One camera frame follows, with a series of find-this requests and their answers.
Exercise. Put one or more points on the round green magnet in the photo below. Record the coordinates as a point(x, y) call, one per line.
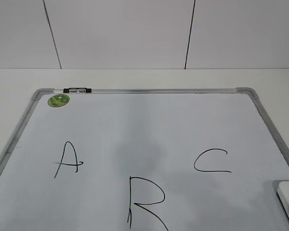
point(58, 100)

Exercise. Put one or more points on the white board with grey frame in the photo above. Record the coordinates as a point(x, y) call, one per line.
point(144, 162)

